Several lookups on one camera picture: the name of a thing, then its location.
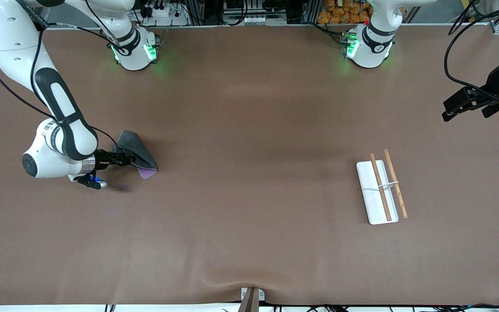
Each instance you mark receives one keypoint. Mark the white power strip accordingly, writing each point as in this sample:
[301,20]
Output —
[163,12]

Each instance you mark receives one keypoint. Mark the orange mesh bag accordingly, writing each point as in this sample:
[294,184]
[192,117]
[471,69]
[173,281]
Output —
[340,13]

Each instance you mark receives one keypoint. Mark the white rack base tray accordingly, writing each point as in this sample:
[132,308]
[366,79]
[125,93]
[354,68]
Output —
[368,190]

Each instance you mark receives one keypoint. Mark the wooden rack rod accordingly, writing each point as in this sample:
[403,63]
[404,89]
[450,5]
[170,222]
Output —
[401,203]
[377,175]

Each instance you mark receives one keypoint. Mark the brown table mat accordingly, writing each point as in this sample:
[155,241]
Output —
[249,108]

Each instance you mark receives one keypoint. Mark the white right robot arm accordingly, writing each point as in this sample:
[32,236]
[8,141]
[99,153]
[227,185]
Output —
[11,39]

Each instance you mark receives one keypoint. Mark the white connector block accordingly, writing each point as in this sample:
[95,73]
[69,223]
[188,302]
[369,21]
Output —
[258,20]

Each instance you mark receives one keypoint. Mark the white rack bracket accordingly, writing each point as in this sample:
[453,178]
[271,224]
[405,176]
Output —
[389,184]

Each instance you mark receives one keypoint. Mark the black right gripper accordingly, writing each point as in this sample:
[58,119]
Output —
[102,159]

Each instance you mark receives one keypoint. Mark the grey microfibre towel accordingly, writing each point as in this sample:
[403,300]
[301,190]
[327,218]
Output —
[139,151]

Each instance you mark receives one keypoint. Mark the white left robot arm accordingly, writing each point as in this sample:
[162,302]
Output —
[373,43]

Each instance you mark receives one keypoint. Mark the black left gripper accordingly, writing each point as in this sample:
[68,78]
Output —
[495,84]

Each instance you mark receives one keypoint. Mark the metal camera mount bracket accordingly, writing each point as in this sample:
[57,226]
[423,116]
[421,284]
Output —
[251,299]

